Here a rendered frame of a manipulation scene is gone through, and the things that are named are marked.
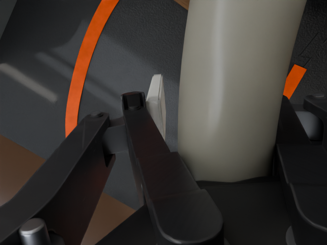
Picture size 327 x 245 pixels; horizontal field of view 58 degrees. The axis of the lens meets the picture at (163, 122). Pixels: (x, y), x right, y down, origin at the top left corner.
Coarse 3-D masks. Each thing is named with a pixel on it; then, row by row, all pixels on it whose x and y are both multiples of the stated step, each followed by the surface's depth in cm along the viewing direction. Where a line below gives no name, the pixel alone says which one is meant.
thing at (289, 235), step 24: (216, 192) 8; (240, 192) 7; (264, 192) 7; (144, 216) 7; (240, 216) 7; (264, 216) 6; (288, 216) 6; (120, 240) 6; (144, 240) 6; (240, 240) 6; (264, 240) 6; (288, 240) 6
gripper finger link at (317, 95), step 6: (306, 96) 14; (312, 96) 14; (318, 96) 14; (324, 96) 14; (306, 102) 14; (312, 102) 13; (318, 102) 13; (324, 102) 13; (306, 108) 14; (312, 108) 13; (318, 108) 13; (324, 108) 12; (318, 114) 13; (324, 114) 12; (324, 120) 12; (324, 126) 12; (324, 132) 12; (324, 138) 12; (324, 144) 12
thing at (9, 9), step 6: (0, 0) 90; (6, 0) 92; (12, 0) 95; (0, 6) 91; (6, 6) 94; (12, 6) 97; (0, 12) 93; (6, 12) 96; (0, 18) 95; (6, 18) 99; (0, 24) 98; (6, 24) 101; (0, 30) 100; (0, 36) 102
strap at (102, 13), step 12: (108, 0) 95; (96, 12) 97; (108, 12) 96; (96, 24) 98; (84, 36) 100; (96, 36) 99; (84, 48) 101; (84, 60) 103; (84, 72) 104; (300, 72) 98; (72, 84) 106; (288, 84) 100; (72, 96) 108; (288, 96) 101; (72, 108) 110; (72, 120) 112
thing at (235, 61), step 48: (192, 0) 8; (240, 0) 7; (288, 0) 7; (192, 48) 8; (240, 48) 7; (288, 48) 7; (192, 96) 8; (240, 96) 7; (192, 144) 8; (240, 144) 8
